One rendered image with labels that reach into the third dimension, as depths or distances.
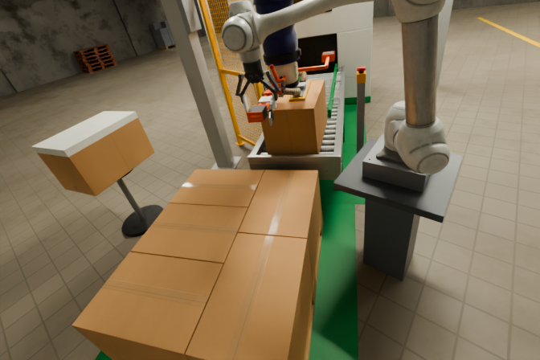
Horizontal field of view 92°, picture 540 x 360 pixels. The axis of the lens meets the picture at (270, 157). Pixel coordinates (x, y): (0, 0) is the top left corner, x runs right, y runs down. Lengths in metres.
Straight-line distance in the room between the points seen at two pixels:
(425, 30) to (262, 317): 1.19
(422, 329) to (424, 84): 1.31
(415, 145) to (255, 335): 0.96
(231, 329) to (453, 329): 1.19
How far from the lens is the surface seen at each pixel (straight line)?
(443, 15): 4.59
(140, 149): 2.45
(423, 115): 1.10
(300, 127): 1.86
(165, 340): 1.36
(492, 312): 2.03
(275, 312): 1.25
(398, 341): 1.81
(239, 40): 0.88
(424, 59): 1.01
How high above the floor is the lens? 1.65
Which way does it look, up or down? 32 degrees down
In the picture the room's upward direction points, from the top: 12 degrees counter-clockwise
